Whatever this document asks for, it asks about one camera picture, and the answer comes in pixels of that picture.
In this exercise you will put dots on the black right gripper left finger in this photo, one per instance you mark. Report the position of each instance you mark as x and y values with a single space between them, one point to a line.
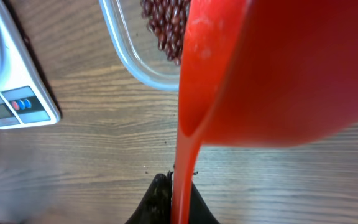
155 206

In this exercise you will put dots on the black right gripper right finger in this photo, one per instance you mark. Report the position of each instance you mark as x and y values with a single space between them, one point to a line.
199 211

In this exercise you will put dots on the red measuring scoop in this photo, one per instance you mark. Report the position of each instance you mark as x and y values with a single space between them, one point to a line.
263 74

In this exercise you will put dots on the white digital kitchen scale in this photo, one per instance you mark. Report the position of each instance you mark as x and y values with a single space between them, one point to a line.
24 99

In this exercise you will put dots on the clear plastic container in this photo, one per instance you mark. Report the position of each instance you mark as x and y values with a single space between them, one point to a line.
137 47

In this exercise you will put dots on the red adzuki beans pile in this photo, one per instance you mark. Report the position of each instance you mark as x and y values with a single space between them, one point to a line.
167 19

